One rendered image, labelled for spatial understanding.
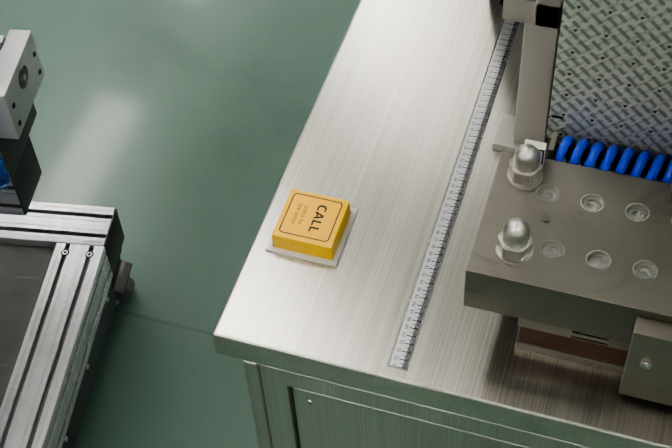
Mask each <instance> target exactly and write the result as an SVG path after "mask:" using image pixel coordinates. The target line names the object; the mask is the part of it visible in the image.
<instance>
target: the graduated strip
mask: <svg viewBox="0 0 672 448"><path fill-rule="evenodd" d="M519 24H520V22H515V21H510V20H504V19H503V21H502V24H501V27H500V30H499V33H498V36H497V39H496V42H495V45H494V48H493V51H492V54H491V57H490V60H489V63H488V66H487V69H486V72H485V75H484V78H483V81H482V84H481V87H480V90H479V93H478V96H477V99H476V102H475V105H474V108H473V111H472V114H471V117H470V120H469V123H468V126H467V129H466V132H465V135H464V137H463V140H462V143H461V146H460V149H459V152H458V155H457V158H456V161H455V164H454V167H453V170H452V173H451V176H450V179H449V182H448V185H447V188H446V191H445V194H444V197H443V200H442V203H441V206H440V209H439V212H438V215H437V218H436V221H435V224H434V227H433V230H432V233H431V236H430V239H429V242H428V245H427V248H426V251H425V254H424V257H423V260H422V263H421V266H420V269H419V272H418V275H417V278H416V280H415V283H414V286H413V289H412V292H411V295H410V298H409V301H408V304H407V307H406V310H405V313H404V316H403V319H402V322H401V325H400V328H399V331H398V334H397V337H396V340H395V343H394V346H393V349H392V352H391V355H390V358H389V361H388V364H387V367H392V368H396V369H400V370H404V371H408V368H409V365H410V362H411V359H412V356H413V353H414V350H415V346H416V343H417V340H418V337H419V334H420V331H421V328H422V325H423V322H424V319H425V315H426V312H427V309H428V306H429V303H430V300H431V297H432V294H433V291H434V288H435V284H436V281H437V278H438V275H439V272H440V269H441V266H442V263H443V260H444V257H445V253H446V250H447V247H448V244H449V241H450V238H451V235H452V232H453V229H454V226H455V223H456V219H457V216H458V213H459V210H460V207H461V204H462V201H463V198H464V195H465V192H466V188H467V185H468V182H469V179H470V176H471V173H472V170H473V167H474V164H475V161H476V157H477V154H478V151H479V148H480V145H481V142H482V139H483V136H484V133H485V130H486V126H487V123H488V120H489V117H490V114H491V111H492V108H493V105H494V102H495V99H496V96H497V92H498V89H499V86H500V83H501V80H502V77H503V74H504V71H505V68H506V65H507V61H508V58H509V55H510V52H511V49H512V46H513V43H514V40H515V37H516V34H517V30H518V27H519Z"/></svg>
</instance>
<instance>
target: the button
mask: <svg viewBox="0 0 672 448"><path fill-rule="evenodd" d="M349 216H350V202H349V201H347V200H343V199H338V198H334V197H329V196H324V195H320V194H315V193H311V192H306V191H301V190H297V189H292V190H291V191H290V194H289V196H288V198H287V200H286V203H285V205H284V207H283V210H282V212H281V214H280V217H279V219H278V221H277V223H276V226H275V228H274V230H273V233H272V240H273V246H274V247H276V248H281V249H285V250H289V251H294V252H298V253H302V254H307V255H311V256H316V257H320V258H324V259H329V260H332V259H333V257H334V255H335V252H336V250H337V247H338V245H339V242H340V239H341V237H342V234H343V232H344V229H345V227H346V224H347V222H348V219H349Z"/></svg>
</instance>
